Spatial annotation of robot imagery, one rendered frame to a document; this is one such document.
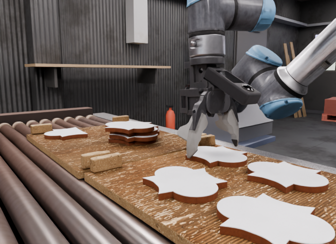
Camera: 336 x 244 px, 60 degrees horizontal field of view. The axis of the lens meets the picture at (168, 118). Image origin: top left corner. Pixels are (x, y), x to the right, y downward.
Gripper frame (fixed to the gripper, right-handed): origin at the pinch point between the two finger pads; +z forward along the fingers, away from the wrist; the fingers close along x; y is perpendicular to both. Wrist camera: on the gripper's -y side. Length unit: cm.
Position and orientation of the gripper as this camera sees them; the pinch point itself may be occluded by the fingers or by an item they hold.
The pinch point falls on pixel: (216, 153)
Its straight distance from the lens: 63.0
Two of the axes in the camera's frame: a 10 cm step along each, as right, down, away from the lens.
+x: -7.7, 1.0, -6.3
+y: -6.3, -0.5, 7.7
